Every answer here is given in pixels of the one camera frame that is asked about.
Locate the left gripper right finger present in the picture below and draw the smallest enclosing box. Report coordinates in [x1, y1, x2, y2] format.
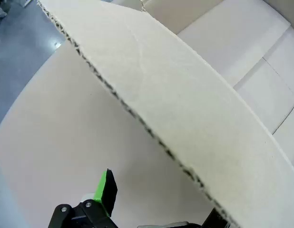
[201, 206, 232, 228]

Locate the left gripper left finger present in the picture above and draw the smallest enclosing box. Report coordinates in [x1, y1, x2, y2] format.
[47, 168, 119, 228]

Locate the brown cardboard shipping box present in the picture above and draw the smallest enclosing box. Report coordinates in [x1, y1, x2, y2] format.
[37, 0, 294, 228]

